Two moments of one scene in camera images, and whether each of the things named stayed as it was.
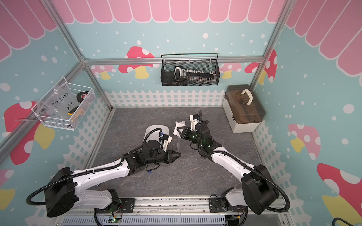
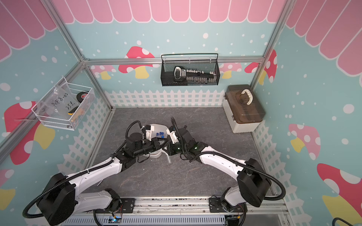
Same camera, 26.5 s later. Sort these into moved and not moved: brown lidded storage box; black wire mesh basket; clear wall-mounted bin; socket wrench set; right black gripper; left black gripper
Moved: left black gripper; right black gripper
Not moved: black wire mesh basket; clear wall-mounted bin; socket wrench set; brown lidded storage box
